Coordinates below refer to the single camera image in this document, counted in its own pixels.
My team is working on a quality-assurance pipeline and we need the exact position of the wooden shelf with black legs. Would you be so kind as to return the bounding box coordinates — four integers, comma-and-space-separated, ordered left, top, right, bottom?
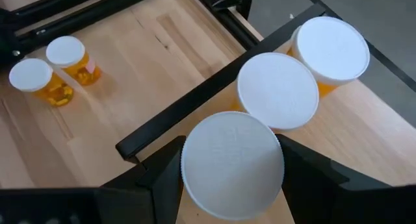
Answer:
115, 3, 416, 224

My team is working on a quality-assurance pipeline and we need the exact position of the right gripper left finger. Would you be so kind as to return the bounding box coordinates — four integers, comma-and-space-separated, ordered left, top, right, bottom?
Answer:
0, 135, 187, 224

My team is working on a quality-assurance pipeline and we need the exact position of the black metal rig frame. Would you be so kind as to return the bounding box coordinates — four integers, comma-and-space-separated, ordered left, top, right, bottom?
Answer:
0, 0, 264, 66

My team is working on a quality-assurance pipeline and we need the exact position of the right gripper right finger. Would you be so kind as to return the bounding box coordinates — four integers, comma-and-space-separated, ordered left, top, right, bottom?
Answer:
276, 134, 416, 224

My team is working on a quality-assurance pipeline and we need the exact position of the amber medicine bottle white cap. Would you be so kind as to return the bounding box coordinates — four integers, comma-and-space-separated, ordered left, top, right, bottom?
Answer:
230, 51, 320, 131
180, 110, 285, 221
8, 57, 75, 107
285, 16, 371, 98

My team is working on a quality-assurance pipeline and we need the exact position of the amber medicine bottle pink label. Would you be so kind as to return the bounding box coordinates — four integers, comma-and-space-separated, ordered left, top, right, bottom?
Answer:
45, 35, 102, 86

